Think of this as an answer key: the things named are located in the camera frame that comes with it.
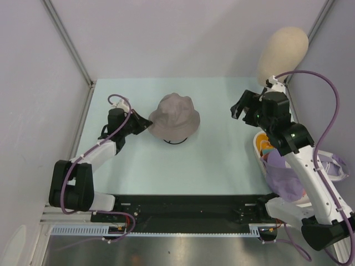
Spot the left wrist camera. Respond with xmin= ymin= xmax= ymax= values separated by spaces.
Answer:
xmin=111 ymin=99 xmax=130 ymax=112

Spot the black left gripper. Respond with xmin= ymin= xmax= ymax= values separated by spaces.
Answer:
xmin=120 ymin=109 xmax=151 ymax=136

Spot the grey bucket hat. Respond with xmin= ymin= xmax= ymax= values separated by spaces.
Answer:
xmin=148 ymin=93 xmax=200 ymax=141

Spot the purple bucket hat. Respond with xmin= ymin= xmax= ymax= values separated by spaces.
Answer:
xmin=265 ymin=149 xmax=303 ymax=203

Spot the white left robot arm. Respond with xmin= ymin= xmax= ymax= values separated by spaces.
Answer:
xmin=49 ymin=108 xmax=153 ymax=222

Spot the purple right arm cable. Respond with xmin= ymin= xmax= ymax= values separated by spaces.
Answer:
xmin=260 ymin=70 xmax=355 ymax=264

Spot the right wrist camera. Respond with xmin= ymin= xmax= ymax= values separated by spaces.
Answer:
xmin=266 ymin=75 xmax=286 ymax=93

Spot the aluminium frame rail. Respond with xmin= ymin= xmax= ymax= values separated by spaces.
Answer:
xmin=40 ymin=0 xmax=95 ymax=222

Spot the cream mannequin head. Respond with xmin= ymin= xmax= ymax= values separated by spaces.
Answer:
xmin=257 ymin=27 xmax=309 ymax=86

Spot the white perforated plastic basket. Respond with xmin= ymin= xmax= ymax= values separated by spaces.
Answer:
xmin=253 ymin=131 xmax=314 ymax=207

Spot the yellow hat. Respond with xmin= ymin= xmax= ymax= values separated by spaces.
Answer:
xmin=255 ymin=133 xmax=274 ymax=156

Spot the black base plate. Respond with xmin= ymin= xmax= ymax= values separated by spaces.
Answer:
xmin=90 ymin=193 xmax=281 ymax=231

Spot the white slotted cable duct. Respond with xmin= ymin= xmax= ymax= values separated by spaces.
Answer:
xmin=50 ymin=224 xmax=260 ymax=238

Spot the purple baseball cap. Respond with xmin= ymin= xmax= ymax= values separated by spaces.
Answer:
xmin=318 ymin=150 xmax=350 ymax=182

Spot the pink bucket hat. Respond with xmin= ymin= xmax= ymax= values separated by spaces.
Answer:
xmin=260 ymin=154 xmax=308 ymax=200

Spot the teal cap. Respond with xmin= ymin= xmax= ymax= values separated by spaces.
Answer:
xmin=260 ymin=148 xmax=275 ymax=156

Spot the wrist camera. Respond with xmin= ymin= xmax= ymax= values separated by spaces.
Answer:
xmin=266 ymin=75 xmax=286 ymax=93
xmin=111 ymin=99 xmax=130 ymax=112

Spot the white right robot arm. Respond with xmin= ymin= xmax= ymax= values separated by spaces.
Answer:
xmin=230 ymin=76 xmax=354 ymax=251

